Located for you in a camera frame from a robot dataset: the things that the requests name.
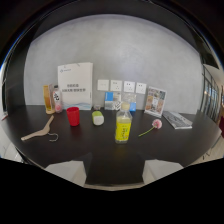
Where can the pink flower with green stem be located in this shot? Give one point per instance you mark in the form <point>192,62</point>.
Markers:
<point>156,124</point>

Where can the yellow drink bottle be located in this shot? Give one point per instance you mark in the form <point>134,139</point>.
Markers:
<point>123,128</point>

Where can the tall yellow box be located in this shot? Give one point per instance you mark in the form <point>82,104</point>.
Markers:
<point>47,99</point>

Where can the green and white cylinder object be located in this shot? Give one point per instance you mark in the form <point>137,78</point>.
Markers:
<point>98,118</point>

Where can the clear bottle with pink base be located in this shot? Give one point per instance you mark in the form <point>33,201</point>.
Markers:
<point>57,100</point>

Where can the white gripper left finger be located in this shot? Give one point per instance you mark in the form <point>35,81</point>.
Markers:
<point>68,170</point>

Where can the glass door frame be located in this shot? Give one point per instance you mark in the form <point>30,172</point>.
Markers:
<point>210,90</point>

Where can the wooden clothes hanger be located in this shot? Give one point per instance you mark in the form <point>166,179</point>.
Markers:
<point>40,132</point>

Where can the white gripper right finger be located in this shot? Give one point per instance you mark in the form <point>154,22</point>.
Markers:
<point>160,170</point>

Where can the grey magazine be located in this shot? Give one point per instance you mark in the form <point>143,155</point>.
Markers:
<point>177,120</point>

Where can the blue and white box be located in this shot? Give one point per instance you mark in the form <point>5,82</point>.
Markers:
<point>111,101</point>

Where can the clear packet with blue part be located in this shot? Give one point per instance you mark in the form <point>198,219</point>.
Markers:
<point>131,101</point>

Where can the white paper bag with print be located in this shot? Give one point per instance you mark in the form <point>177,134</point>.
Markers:
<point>75,85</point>

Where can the small grey object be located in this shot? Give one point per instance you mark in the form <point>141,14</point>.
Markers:
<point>97,107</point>

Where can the red plastic cup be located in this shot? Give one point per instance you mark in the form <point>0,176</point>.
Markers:
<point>73,116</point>

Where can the white wall socket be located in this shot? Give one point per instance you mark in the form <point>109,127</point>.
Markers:
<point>141,88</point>
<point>116,85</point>
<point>103,85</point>
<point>129,86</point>

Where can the standing picture card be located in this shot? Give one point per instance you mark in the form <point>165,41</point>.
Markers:
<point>155,101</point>

